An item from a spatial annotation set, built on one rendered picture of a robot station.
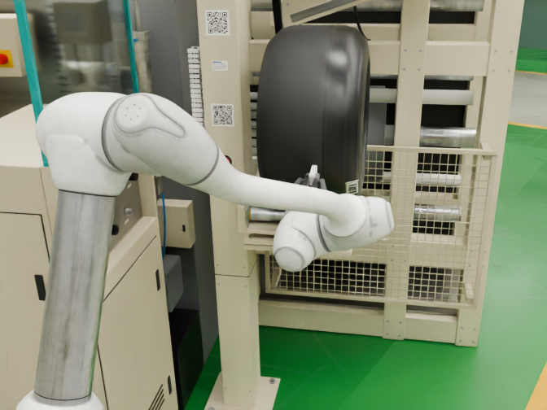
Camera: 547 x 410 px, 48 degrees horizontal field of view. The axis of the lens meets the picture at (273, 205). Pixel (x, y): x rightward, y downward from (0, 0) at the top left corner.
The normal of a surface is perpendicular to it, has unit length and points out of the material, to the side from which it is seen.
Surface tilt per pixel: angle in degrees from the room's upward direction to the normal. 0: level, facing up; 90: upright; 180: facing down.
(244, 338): 90
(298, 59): 39
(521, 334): 0
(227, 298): 90
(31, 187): 90
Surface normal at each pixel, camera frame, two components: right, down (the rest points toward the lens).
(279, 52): -0.37, -0.54
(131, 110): -0.27, -0.32
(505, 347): -0.02, -0.91
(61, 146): -0.54, 0.05
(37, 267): -0.18, 0.40
